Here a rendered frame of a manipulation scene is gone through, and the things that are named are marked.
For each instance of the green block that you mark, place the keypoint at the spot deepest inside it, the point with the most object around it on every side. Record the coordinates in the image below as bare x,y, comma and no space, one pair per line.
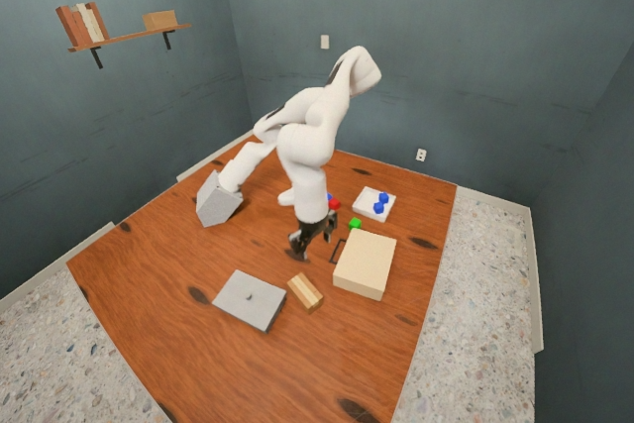
355,223

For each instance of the tan cardboard box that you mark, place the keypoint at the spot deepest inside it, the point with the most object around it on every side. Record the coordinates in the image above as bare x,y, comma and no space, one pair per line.
305,293

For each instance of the grey square sheet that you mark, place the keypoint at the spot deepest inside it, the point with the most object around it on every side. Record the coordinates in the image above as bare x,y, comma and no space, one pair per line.
251,300

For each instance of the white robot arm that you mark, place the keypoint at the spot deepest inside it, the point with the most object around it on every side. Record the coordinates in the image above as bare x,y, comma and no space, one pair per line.
304,148

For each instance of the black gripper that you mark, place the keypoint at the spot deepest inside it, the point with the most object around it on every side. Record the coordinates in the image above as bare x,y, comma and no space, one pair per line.
297,241

